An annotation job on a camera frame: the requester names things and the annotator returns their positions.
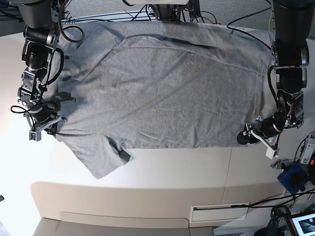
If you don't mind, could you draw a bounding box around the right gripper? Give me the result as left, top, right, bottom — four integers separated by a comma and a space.
33, 115, 66, 135

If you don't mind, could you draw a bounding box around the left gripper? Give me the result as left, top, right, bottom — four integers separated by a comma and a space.
237, 117, 280, 149

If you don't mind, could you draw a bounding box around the grey T-shirt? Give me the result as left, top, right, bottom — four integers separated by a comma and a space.
56, 22, 272, 179

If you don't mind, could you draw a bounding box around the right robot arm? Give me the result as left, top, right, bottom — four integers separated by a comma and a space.
14, 0, 75, 141

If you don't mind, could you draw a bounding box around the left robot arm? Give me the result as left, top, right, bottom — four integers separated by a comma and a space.
237, 0, 315, 145

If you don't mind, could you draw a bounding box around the metal table clamp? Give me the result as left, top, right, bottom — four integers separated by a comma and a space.
270, 158, 294, 170

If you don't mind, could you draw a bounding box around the blue box with black hole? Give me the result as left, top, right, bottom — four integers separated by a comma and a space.
278, 162, 309, 195

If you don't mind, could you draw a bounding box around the white power adapter with label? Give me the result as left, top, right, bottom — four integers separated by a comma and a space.
300, 134, 315, 165

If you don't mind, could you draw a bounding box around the white label plate on table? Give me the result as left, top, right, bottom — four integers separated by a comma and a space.
189, 202, 249, 223

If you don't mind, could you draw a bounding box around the red framed tablet screen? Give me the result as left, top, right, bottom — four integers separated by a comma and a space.
287, 211, 315, 236

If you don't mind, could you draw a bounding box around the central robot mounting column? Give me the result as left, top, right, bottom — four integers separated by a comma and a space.
149, 4, 183, 22

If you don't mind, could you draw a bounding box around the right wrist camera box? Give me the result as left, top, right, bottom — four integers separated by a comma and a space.
29, 130, 41, 142

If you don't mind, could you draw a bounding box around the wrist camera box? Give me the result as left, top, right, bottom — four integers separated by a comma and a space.
265, 147, 280, 160
29, 130, 41, 142

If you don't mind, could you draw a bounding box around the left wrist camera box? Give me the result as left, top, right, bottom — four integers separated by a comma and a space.
265, 147, 280, 160

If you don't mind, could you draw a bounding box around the black cable across table edge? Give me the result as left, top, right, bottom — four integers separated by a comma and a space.
231, 188, 315, 208

